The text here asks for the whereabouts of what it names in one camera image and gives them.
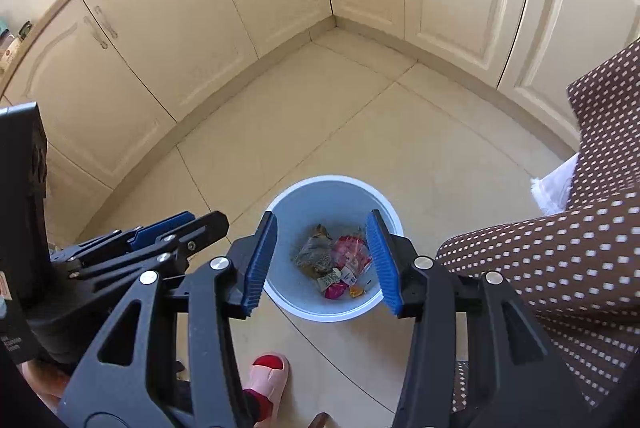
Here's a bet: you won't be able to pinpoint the white round waste bin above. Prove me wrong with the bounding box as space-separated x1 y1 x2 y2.
261 175 405 323

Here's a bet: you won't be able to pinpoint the brown snack bag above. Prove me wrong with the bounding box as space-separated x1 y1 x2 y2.
292 223 335 279

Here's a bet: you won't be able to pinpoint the white fringed cloth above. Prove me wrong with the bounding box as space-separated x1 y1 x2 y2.
530 153 581 216

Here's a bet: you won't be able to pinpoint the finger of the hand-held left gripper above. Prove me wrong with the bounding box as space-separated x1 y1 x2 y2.
67 210 230 293
50 210 197 267

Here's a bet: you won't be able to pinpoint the brown polka-dot tablecloth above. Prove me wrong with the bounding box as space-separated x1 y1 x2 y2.
435 38 640 414

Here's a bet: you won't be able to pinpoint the red sock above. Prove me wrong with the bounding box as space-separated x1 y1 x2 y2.
243 354 284 414

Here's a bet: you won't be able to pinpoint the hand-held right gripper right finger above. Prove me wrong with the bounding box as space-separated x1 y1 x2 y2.
365 209 603 428

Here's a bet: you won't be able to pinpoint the cream base cabinets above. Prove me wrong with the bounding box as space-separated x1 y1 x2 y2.
0 0 640 189

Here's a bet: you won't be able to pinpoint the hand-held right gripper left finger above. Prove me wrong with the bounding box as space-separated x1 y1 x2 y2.
57 210 279 428

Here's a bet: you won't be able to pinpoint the white green wrapper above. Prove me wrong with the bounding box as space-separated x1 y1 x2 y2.
317 269 344 293

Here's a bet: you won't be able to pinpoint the pink slipper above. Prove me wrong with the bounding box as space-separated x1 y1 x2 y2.
244 352 291 424

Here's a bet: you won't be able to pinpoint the person's left hand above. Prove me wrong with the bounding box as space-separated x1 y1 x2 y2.
22 358 76 401

